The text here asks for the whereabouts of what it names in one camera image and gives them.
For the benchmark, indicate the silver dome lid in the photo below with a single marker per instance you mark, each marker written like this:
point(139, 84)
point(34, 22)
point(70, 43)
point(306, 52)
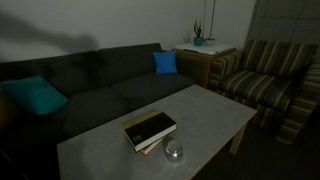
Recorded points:
point(173, 145)

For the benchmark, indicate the red cover book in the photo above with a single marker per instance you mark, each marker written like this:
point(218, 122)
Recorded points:
point(150, 148)

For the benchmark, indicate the window blinds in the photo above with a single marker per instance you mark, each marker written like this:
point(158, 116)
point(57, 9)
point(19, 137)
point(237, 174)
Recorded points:
point(286, 20)

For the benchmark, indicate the wooden side table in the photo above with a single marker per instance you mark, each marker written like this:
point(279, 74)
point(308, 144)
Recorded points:
point(196, 65)

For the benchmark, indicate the striped armchair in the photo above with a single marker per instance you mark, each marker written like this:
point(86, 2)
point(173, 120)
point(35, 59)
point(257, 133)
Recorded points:
point(263, 86)

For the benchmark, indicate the dark grey fabric sofa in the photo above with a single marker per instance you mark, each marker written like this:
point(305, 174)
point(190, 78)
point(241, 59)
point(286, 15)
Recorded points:
point(100, 86)

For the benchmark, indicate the blue cushion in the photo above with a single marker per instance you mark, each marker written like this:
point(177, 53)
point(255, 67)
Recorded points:
point(165, 62)

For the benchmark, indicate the small glass bowl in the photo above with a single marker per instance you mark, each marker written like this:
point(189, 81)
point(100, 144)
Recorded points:
point(174, 157)

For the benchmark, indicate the small white pot with stems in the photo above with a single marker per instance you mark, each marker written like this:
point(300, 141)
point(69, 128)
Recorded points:
point(210, 42)

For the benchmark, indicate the teal cushion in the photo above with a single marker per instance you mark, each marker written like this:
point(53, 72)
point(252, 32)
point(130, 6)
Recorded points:
point(35, 95)

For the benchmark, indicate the white tray board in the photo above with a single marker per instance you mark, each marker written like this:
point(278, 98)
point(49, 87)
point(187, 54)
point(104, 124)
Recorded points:
point(208, 48)

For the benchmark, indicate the teal pot with plant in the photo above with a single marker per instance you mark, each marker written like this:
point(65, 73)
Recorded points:
point(198, 41)

